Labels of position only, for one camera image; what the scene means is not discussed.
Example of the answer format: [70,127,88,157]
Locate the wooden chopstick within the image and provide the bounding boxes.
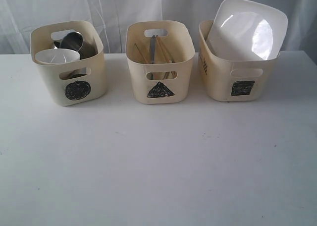
[156,35,172,63]
[134,43,149,64]

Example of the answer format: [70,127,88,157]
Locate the steel table knife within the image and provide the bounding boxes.
[149,35,156,64]

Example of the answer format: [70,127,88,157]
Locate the steel mug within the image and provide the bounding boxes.
[65,67,88,80]
[51,31,98,59]

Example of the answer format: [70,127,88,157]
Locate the small white bowl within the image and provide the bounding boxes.
[34,49,80,65]

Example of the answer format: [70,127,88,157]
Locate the white square plate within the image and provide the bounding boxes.
[206,0,288,61]

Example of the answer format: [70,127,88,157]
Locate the steel fork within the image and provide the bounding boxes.
[163,71,177,80]

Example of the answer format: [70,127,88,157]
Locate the cream bin with triangle mark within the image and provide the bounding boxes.
[126,20,195,104]

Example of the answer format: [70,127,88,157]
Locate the cream bin with square mark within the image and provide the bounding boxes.
[198,20,278,102]

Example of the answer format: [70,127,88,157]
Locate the cream bin with circle mark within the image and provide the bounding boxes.
[30,21,106,106]

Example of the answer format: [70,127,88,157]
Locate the white backdrop curtain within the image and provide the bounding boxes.
[0,0,317,59]

